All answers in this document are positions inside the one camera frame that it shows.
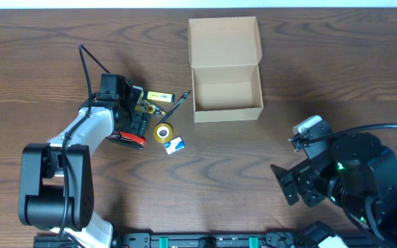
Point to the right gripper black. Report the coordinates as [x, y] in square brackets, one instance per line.
[302, 186]

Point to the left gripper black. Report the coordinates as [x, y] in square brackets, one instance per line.
[138, 125]

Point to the correction tape dispenser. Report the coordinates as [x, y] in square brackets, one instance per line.
[149, 107]

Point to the black ballpoint pen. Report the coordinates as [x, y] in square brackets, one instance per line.
[178, 103]

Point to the cardboard box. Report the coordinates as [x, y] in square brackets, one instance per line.
[224, 54]

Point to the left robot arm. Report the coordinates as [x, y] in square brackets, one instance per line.
[56, 192]

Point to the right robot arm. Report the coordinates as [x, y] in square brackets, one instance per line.
[350, 168]

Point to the red black stapler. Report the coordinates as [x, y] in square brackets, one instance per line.
[127, 139]

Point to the yellow adhesive tape roll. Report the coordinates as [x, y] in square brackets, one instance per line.
[163, 133]

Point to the yellow highlighter marker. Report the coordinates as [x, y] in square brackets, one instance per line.
[160, 96]

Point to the blue white staples box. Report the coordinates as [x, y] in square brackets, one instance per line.
[174, 145]

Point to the green clamp right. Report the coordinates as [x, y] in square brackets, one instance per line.
[253, 242]

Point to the green clamp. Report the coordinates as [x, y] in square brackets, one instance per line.
[163, 242]
[253, 242]

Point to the green clamp left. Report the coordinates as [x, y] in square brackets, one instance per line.
[163, 242]

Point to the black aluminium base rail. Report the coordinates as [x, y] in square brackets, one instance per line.
[268, 240]

